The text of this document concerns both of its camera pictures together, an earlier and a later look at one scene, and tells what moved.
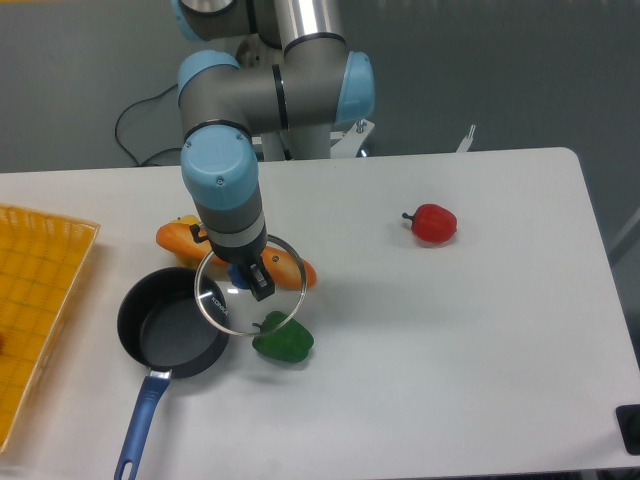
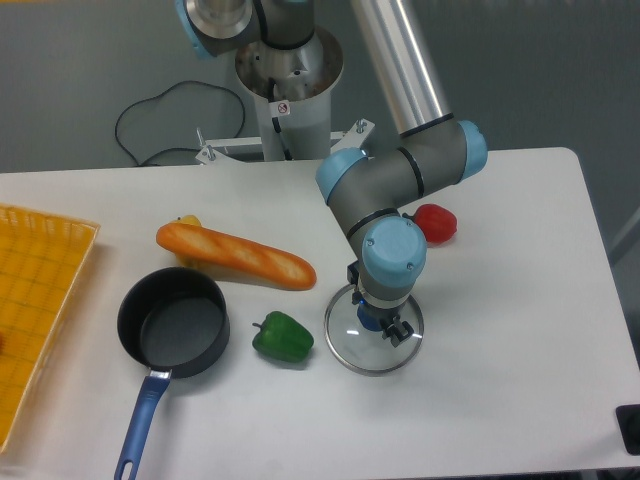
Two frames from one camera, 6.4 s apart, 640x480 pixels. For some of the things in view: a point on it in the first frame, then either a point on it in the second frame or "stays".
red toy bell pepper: (433, 223) stays
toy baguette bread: (290, 270) stays
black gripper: (243, 256) to (396, 332)
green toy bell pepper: (283, 338) stays
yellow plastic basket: (41, 258) stays
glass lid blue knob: (225, 294) to (354, 335)
